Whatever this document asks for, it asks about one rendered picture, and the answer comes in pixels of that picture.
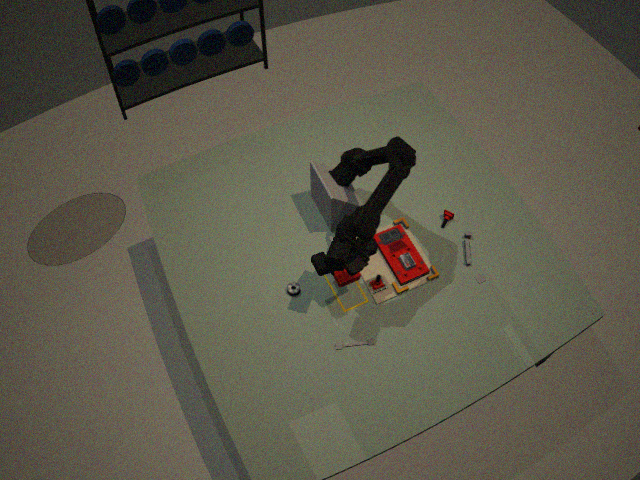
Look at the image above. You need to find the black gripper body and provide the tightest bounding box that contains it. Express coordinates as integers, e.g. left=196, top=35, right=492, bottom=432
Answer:
left=311, top=237, right=378, bottom=276

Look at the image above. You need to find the small black toy tyre with white hub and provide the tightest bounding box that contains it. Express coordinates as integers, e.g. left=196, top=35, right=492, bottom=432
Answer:
left=287, top=282, right=300, bottom=296

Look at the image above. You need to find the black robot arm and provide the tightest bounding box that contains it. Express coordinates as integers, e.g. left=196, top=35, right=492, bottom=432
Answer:
left=324, top=136, right=416, bottom=276

